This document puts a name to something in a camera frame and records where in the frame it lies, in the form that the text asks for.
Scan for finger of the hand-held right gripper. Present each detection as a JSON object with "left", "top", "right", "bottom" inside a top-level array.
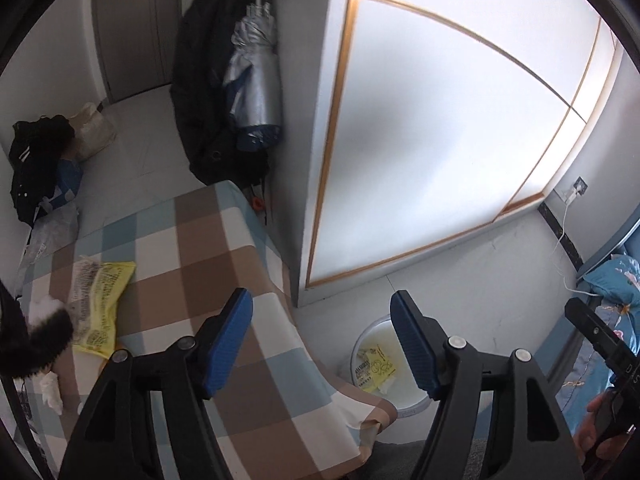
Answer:
[{"left": 564, "top": 297, "right": 608, "bottom": 356}]

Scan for beige paper bag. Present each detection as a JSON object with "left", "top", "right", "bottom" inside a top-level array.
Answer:
[{"left": 67, "top": 102, "right": 118, "bottom": 161}]

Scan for black clothes pile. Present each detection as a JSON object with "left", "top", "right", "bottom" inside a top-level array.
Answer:
[{"left": 9, "top": 116, "right": 76, "bottom": 225}]

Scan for white tissue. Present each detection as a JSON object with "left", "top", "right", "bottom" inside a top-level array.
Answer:
[{"left": 39, "top": 371, "right": 65, "bottom": 416}]

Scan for table with checked tablecloth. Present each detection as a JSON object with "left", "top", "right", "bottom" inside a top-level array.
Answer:
[{"left": 15, "top": 180, "right": 398, "bottom": 480}]

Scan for blue box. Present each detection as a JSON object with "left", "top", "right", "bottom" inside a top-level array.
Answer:
[{"left": 40, "top": 157, "right": 85, "bottom": 211}]

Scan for grey plastic bag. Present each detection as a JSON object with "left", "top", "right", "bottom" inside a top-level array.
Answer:
[{"left": 22, "top": 202, "right": 81, "bottom": 271}]

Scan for person's right hand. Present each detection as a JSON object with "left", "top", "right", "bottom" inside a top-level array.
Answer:
[{"left": 574, "top": 390, "right": 640, "bottom": 467}]

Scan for white foam piece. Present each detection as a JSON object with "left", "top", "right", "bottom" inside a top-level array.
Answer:
[{"left": 27, "top": 294, "right": 68, "bottom": 321}]

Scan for white charger cable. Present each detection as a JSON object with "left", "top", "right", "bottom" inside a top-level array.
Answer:
[{"left": 552, "top": 187, "right": 598, "bottom": 297}]

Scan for black orange stand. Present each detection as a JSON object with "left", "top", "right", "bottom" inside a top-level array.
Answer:
[{"left": 250, "top": 187, "right": 273, "bottom": 223}]

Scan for silver folded umbrella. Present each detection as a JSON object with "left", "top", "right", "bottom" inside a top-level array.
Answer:
[{"left": 222, "top": 0, "right": 283, "bottom": 153}]

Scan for grey door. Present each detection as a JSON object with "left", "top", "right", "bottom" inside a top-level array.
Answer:
[{"left": 92, "top": 0, "right": 176, "bottom": 103}]

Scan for small yellow printed wrapper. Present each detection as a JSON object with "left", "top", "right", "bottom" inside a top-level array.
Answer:
[{"left": 70, "top": 255, "right": 137, "bottom": 359}]

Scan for blue floral bedding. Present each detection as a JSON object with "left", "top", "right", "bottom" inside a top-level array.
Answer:
[{"left": 547, "top": 247, "right": 640, "bottom": 411}]

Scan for frosted sliding door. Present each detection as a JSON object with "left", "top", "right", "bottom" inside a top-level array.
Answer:
[{"left": 300, "top": 0, "right": 623, "bottom": 306}]

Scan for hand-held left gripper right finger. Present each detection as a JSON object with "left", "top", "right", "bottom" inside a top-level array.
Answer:
[{"left": 390, "top": 290, "right": 586, "bottom": 480}]

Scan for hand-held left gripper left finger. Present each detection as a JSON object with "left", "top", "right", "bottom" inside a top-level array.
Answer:
[{"left": 59, "top": 287, "right": 255, "bottom": 480}]

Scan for wall socket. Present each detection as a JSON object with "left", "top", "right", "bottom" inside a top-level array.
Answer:
[{"left": 567, "top": 176, "right": 590, "bottom": 205}]

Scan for black hanging jacket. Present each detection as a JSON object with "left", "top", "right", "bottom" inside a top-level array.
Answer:
[{"left": 170, "top": 0, "right": 281, "bottom": 186}]

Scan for white plastic bucket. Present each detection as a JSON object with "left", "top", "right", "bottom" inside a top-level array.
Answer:
[{"left": 347, "top": 311, "right": 437, "bottom": 417}]

